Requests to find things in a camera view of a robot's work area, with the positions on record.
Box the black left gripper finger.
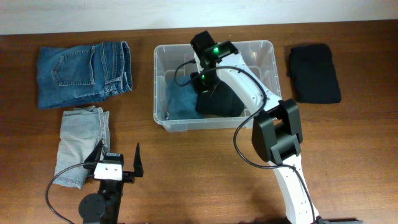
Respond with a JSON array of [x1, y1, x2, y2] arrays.
[[133, 143, 144, 177], [84, 140, 104, 163]]

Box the dark navy garment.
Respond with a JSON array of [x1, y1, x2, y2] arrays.
[[196, 81, 244, 117]]

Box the blue denim garment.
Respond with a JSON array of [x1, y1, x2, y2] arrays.
[[167, 78, 204, 120]]

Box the black garment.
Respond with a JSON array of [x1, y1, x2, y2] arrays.
[[289, 44, 341, 104]]

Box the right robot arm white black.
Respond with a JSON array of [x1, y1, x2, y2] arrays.
[[190, 31, 319, 223]]

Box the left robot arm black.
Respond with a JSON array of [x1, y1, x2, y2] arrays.
[[78, 141, 144, 223]]

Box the clear plastic storage container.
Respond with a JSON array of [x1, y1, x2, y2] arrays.
[[153, 40, 282, 132]]

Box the light grey folded jeans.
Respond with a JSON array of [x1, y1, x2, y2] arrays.
[[55, 106, 110, 174]]

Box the dark blue folded jeans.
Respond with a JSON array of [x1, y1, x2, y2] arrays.
[[36, 41, 133, 109]]

